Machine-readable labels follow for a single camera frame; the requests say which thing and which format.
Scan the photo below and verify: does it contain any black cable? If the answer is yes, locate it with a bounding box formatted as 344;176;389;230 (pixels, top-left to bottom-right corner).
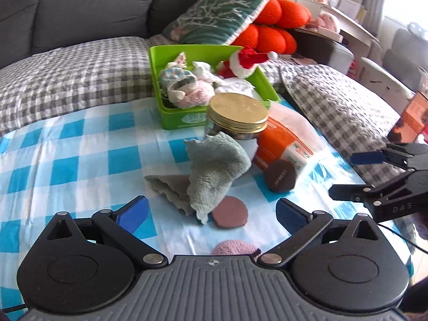
378;222;418;251

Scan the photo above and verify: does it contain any grey fabric sofa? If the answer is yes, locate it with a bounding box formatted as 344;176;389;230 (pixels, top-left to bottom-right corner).
0;0;355;77

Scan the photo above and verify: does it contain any orange white tissue pack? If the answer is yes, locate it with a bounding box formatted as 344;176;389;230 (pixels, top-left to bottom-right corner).
252;115;322;178

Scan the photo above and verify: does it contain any pink fluffy puff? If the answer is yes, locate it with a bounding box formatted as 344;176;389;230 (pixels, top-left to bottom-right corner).
210;239;262;258

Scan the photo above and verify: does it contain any green plastic box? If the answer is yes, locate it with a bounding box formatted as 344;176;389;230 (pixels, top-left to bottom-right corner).
149;44;281;130

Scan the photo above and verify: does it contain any grey gingham sofa cover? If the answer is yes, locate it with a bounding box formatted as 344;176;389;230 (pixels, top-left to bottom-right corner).
0;35;291;137

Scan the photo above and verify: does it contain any grey armchair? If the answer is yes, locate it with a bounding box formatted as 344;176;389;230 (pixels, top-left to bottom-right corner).
383;28;428;84

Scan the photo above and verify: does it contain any pink plush toy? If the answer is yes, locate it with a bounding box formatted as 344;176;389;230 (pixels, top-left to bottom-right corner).
318;13;342;34

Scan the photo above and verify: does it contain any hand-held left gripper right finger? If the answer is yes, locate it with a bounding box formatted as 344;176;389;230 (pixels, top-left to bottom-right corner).
257;198;383;265

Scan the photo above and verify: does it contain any green leaf pattern cushion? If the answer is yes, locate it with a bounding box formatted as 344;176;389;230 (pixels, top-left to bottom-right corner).
162;0;278;45

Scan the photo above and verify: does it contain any orange carton box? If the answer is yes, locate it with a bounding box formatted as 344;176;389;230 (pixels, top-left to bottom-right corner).
387;90;428;144

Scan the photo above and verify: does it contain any gold lid jar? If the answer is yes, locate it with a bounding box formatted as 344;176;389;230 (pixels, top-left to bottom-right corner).
204;93;270;148

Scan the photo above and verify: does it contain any white desk shelf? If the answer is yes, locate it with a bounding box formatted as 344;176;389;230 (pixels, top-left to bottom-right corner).
294;0;382;84

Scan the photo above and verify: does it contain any blue checkered cloth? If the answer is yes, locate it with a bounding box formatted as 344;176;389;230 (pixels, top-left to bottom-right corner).
0;94;413;311

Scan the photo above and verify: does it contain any pink bunny plush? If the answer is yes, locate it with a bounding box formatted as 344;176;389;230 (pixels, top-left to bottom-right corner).
167;78;216;109

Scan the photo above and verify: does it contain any grey checked pillow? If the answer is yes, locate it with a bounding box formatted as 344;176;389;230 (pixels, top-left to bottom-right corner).
280;64;402;184

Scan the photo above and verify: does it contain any red white santa hat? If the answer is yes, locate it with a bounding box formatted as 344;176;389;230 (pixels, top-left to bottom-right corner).
217;46;280;78

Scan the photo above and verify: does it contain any white plush bunny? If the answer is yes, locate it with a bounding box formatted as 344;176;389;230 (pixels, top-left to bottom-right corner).
192;61;224;84

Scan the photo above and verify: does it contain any grey green fluffy towel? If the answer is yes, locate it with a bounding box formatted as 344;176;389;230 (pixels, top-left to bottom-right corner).
144;131;252;224

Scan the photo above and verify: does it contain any pale floral cloth doll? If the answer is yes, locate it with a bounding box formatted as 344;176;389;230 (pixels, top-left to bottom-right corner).
159;52;198;91

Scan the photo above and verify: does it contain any white long box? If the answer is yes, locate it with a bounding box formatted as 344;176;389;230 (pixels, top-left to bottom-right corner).
294;27;344;43

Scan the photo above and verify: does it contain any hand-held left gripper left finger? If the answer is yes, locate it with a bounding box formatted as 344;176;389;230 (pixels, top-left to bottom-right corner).
43;195;169;268

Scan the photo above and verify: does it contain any white soft cloth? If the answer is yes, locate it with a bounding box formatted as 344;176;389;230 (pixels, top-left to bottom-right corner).
214;77;256;96

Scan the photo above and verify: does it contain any orange pumpkin cushion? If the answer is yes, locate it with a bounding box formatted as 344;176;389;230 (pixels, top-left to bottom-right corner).
231;24;298;54
254;0;312;29

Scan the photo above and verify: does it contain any dark brown round powder puff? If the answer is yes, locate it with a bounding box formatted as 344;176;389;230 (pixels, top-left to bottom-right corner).
266;159;297;193

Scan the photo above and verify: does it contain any light round powder puff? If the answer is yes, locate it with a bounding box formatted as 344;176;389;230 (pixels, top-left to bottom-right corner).
212;196;249;230

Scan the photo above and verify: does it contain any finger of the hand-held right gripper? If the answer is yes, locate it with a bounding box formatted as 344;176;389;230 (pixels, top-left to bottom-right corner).
328;169;428;204
351;143;428;171

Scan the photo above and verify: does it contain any white chair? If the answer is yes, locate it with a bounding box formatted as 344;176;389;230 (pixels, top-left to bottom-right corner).
359;57;415;99

